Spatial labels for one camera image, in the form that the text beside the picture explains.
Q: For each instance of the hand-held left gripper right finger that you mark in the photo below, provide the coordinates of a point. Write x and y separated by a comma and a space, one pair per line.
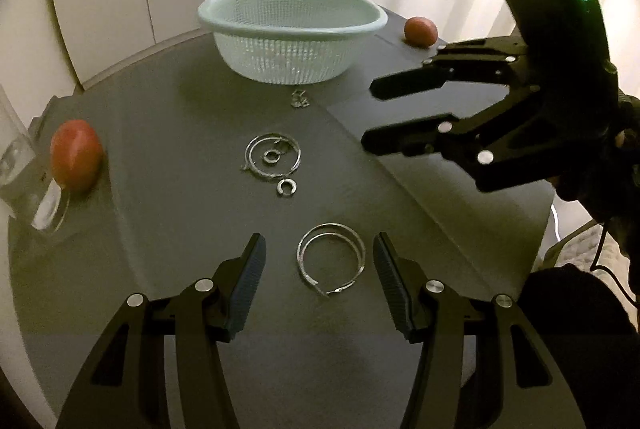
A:
389, 284

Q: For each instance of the white quilted cloth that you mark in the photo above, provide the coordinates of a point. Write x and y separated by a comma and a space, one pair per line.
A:
575, 254

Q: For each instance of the clear drinking glass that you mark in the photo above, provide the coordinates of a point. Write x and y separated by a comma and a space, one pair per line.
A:
25, 179

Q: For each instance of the large red tomato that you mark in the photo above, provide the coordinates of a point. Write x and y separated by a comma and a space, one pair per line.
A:
75, 154

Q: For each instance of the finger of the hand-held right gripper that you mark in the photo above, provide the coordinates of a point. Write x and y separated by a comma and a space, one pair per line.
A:
450, 64
425, 134

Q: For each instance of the person's dark clothing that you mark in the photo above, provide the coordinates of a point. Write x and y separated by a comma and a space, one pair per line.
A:
575, 334

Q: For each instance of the pale green strainer basket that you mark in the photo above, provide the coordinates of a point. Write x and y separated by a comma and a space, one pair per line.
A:
280, 49

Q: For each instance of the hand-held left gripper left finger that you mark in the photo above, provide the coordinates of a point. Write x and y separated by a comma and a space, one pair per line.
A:
247, 279

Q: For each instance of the small red tomato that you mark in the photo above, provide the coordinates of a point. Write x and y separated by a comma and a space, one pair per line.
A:
421, 31

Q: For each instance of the small silver hoop earring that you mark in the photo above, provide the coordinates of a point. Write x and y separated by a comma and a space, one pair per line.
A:
265, 155
279, 189

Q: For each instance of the large silver hoop earring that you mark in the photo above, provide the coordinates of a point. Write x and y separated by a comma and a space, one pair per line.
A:
272, 134
327, 235
330, 224
260, 140

